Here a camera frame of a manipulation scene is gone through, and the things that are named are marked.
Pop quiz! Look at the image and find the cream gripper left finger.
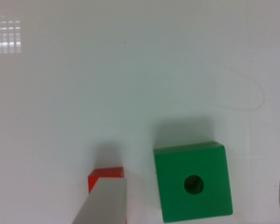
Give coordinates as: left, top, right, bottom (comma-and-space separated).
73, 177, 127, 224

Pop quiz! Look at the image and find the green block with hole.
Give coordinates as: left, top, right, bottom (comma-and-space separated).
153, 142, 233, 223

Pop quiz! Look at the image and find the red block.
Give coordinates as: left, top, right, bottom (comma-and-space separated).
88, 167, 124, 191

